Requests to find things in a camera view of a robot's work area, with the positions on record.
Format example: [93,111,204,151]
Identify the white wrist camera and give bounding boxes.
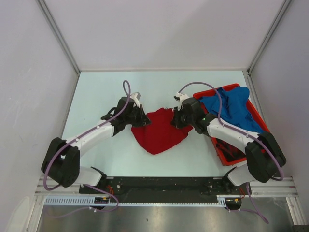
[130,92,141,108]
[174,92,189,110]

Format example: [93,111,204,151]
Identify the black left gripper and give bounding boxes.
[124,104,151,128]

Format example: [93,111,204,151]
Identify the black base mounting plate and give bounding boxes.
[79,176,252,203]

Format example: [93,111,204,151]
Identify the aluminium frame rail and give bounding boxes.
[250,177,309,226]

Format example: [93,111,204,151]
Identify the red pleated skirt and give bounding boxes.
[131,108,193,155]

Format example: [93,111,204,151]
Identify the red black plaid skirt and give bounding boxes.
[216,139,245,162]

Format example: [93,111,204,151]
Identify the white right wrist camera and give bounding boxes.
[174,92,189,110]

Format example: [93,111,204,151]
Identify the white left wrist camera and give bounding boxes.
[130,92,141,108]

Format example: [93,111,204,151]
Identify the blue skirt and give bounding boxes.
[194,86,266,133]

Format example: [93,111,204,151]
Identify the red plastic bin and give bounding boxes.
[193,84,269,166]

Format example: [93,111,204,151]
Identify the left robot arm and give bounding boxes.
[41,92,150,193]

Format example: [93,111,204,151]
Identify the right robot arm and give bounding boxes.
[171,94,286,194]

